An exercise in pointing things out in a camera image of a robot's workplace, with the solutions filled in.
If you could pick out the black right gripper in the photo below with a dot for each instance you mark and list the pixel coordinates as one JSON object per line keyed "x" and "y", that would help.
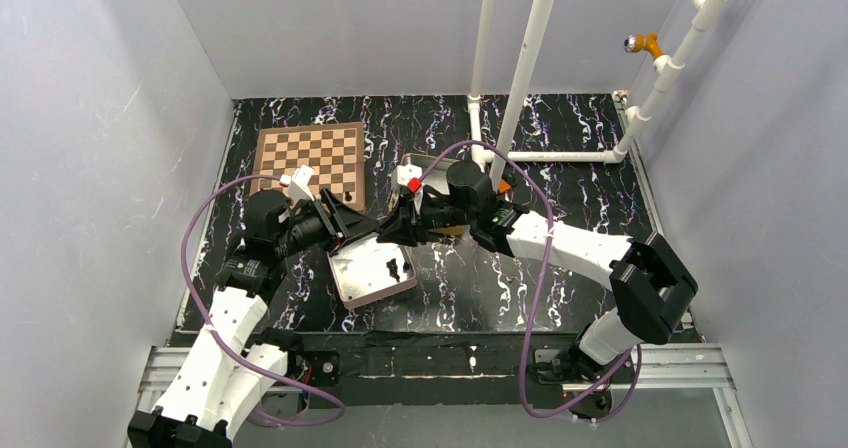
{"x": 413, "y": 212}

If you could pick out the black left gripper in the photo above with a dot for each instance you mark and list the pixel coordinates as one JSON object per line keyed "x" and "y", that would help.
{"x": 330, "y": 217}

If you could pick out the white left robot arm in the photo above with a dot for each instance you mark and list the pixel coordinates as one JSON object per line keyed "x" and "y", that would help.
{"x": 226, "y": 373}

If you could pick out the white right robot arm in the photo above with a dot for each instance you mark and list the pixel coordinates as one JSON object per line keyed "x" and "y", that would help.
{"x": 651, "y": 286}

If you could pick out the black chess bishop piece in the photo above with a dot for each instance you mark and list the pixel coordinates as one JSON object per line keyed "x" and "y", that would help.
{"x": 392, "y": 267}

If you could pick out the wooden chess board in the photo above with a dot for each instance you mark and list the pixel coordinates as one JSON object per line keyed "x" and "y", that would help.
{"x": 335, "y": 152}

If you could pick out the pink-rimmed silver tin tray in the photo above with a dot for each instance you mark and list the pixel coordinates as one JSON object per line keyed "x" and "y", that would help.
{"x": 361, "y": 276}

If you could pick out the gold-rimmed tin tray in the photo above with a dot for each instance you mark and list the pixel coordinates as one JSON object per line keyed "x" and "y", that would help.
{"x": 437, "y": 178}

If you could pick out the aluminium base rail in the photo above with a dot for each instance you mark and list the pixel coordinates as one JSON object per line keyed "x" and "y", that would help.
{"x": 483, "y": 370}

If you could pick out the white PVC pipe frame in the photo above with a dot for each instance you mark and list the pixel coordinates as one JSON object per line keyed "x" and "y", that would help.
{"x": 587, "y": 72}

